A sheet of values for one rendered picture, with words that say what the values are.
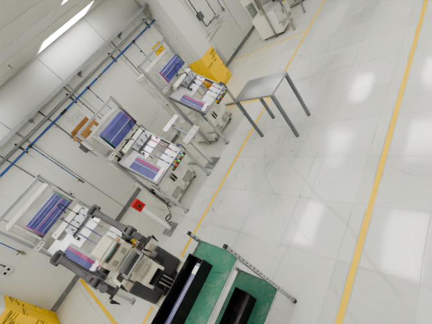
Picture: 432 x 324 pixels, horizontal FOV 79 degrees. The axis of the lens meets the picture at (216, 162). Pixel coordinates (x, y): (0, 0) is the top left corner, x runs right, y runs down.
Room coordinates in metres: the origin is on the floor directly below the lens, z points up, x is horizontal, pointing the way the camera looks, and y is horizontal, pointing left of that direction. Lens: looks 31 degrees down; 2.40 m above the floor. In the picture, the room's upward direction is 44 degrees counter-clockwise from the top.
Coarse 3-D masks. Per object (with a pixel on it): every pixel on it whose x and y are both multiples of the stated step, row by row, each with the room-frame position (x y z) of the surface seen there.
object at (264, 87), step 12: (252, 84) 3.48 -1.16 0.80; (264, 84) 3.21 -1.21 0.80; (276, 84) 2.97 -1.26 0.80; (240, 96) 3.46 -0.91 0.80; (252, 96) 3.20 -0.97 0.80; (264, 96) 2.98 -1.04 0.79; (300, 96) 3.05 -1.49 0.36; (240, 108) 3.49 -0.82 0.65; (252, 120) 3.49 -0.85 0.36; (288, 120) 2.87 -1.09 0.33
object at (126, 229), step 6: (96, 210) 2.09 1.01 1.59; (90, 216) 2.08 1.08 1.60; (96, 216) 2.06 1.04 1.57; (102, 216) 2.04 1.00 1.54; (108, 216) 2.03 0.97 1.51; (108, 222) 1.99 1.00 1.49; (114, 222) 1.96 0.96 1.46; (120, 228) 1.91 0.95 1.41; (126, 228) 1.91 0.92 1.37; (132, 228) 1.88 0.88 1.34; (126, 234) 1.86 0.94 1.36
